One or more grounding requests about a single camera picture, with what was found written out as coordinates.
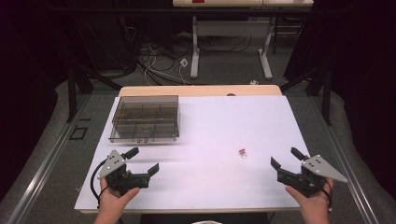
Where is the metal floor rail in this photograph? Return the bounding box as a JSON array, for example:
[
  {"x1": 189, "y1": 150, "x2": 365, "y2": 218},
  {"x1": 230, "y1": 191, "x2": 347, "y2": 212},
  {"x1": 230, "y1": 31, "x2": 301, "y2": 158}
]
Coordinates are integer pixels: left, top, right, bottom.
[
  {"x1": 5, "y1": 92, "x2": 92, "y2": 224},
  {"x1": 307, "y1": 95, "x2": 380, "y2": 224}
]

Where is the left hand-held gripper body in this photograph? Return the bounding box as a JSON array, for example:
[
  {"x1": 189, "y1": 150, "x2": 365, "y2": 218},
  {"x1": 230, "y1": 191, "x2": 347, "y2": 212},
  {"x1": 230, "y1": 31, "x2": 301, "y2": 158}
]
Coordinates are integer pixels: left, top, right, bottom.
[{"x1": 97, "y1": 149, "x2": 151, "y2": 197}]

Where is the bundle of floor cables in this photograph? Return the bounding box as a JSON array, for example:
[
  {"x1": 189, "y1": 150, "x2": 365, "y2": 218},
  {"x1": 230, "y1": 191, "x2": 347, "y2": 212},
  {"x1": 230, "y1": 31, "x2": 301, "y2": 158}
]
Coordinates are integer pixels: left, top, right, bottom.
[{"x1": 124, "y1": 18, "x2": 194, "y2": 87}]

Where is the clear compartment storage box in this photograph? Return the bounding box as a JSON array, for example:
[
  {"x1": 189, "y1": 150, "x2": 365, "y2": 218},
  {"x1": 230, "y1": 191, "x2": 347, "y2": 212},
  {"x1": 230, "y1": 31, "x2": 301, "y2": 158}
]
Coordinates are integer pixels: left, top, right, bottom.
[{"x1": 108, "y1": 94, "x2": 181, "y2": 145}]

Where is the black tape square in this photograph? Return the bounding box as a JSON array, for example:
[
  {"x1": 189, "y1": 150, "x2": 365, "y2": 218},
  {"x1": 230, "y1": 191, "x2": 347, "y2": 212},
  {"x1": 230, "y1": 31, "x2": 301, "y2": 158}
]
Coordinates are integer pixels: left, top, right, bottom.
[{"x1": 68, "y1": 125, "x2": 89, "y2": 141}]

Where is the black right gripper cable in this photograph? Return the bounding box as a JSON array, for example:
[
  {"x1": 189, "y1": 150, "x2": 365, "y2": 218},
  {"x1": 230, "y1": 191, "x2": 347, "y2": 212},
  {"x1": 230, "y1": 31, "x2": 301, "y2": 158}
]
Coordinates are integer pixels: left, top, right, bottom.
[{"x1": 321, "y1": 180, "x2": 333, "y2": 215}]

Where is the black metal frame stand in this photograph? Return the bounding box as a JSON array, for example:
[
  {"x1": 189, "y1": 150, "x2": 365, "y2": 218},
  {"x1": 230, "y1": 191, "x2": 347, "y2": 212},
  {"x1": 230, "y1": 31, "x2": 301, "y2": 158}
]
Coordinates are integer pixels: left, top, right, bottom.
[
  {"x1": 279, "y1": 65, "x2": 332, "y2": 126},
  {"x1": 66, "y1": 66, "x2": 123, "y2": 124}
]

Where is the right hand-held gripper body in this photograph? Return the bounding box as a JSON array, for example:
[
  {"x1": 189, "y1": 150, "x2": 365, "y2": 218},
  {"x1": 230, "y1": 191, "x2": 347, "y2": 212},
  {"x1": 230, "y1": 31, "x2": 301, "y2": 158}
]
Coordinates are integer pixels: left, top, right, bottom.
[{"x1": 276, "y1": 154, "x2": 349, "y2": 199}]

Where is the white desk with metal legs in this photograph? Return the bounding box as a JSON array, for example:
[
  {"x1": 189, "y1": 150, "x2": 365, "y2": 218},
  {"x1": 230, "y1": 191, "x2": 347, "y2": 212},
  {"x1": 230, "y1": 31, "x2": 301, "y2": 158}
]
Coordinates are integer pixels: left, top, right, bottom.
[{"x1": 172, "y1": 0, "x2": 315, "y2": 80}]

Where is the black seat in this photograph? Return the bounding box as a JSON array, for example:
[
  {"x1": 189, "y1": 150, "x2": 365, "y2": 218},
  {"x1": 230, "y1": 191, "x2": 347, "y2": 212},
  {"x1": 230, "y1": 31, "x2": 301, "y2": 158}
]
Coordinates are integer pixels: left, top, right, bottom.
[{"x1": 139, "y1": 212, "x2": 271, "y2": 224}]

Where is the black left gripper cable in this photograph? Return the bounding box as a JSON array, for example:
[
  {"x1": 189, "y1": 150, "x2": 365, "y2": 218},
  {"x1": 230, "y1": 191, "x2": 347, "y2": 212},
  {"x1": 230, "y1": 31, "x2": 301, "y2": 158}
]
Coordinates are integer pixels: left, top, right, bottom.
[{"x1": 90, "y1": 160, "x2": 110, "y2": 207}]

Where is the person's right hand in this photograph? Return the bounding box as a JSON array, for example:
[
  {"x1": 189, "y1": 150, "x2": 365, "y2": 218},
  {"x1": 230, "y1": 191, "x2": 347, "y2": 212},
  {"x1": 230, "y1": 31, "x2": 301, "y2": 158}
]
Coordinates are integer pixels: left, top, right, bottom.
[{"x1": 285, "y1": 178, "x2": 335, "y2": 217}]

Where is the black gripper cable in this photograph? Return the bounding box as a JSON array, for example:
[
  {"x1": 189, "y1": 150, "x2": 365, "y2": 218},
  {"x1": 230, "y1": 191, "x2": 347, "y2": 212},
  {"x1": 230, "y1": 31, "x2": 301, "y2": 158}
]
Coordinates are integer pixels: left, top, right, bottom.
[
  {"x1": 90, "y1": 160, "x2": 110, "y2": 207},
  {"x1": 321, "y1": 180, "x2": 333, "y2": 215}
]

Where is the person's left hand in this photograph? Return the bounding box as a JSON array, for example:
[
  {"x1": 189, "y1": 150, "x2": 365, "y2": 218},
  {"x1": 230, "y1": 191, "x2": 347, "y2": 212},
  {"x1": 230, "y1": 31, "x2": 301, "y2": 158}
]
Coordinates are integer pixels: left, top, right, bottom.
[{"x1": 97, "y1": 178, "x2": 141, "y2": 217}]

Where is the dark curtain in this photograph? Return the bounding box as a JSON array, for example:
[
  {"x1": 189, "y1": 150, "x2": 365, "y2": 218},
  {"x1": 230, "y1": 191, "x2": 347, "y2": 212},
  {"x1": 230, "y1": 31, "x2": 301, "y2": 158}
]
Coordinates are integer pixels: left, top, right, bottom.
[
  {"x1": 0, "y1": 0, "x2": 69, "y2": 202},
  {"x1": 283, "y1": 0, "x2": 396, "y2": 200}
]

